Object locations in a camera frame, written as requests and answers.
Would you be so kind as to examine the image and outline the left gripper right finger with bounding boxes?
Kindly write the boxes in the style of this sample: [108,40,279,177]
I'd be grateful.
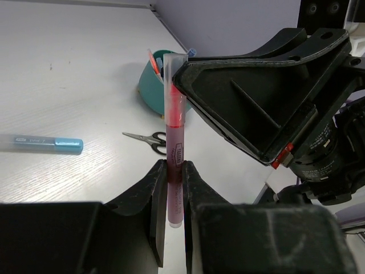
[182,161,358,273]

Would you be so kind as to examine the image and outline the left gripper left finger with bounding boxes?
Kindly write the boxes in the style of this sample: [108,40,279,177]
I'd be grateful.
[1,160,167,273]

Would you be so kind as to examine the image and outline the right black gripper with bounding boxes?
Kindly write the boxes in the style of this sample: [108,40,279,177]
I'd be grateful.
[173,28,364,206]

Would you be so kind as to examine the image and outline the clear marker cap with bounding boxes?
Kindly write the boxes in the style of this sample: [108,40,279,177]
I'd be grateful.
[163,53,189,126]

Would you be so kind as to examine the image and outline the purple pen red tip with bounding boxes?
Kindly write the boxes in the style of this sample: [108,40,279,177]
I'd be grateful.
[165,95,186,228]

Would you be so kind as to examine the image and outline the black handled scissors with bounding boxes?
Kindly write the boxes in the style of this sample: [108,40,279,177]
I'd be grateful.
[123,131,166,156]

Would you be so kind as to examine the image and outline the orange thin pen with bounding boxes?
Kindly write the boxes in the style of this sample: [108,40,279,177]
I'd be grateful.
[147,49,162,81]

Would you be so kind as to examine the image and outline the blue highlighter marker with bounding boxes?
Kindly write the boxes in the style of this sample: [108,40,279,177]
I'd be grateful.
[1,134,84,155]

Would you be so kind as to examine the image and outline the teal round organizer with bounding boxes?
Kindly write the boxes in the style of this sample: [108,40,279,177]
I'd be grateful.
[138,50,190,116]

